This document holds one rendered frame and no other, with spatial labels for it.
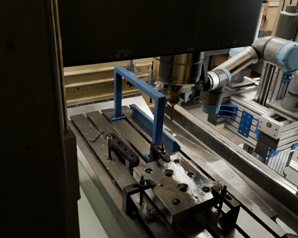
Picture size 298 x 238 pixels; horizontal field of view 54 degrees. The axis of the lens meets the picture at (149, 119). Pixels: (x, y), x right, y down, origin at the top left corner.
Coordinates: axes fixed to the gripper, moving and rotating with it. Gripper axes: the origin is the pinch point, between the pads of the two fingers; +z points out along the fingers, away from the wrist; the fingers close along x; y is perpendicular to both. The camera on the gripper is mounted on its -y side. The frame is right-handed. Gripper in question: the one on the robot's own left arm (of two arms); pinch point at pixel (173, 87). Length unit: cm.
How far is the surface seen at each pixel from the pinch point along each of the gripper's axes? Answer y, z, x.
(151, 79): 11.5, -25.4, 32.3
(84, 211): 76, 11, 35
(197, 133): 61, -81, 33
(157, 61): -9.3, 7.2, 2.1
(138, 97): 49, -71, 83
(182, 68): -9.0, 4.6, -6.0
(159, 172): 38.1, -1.6, 1.9
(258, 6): -28.2, -13.9, -16.8
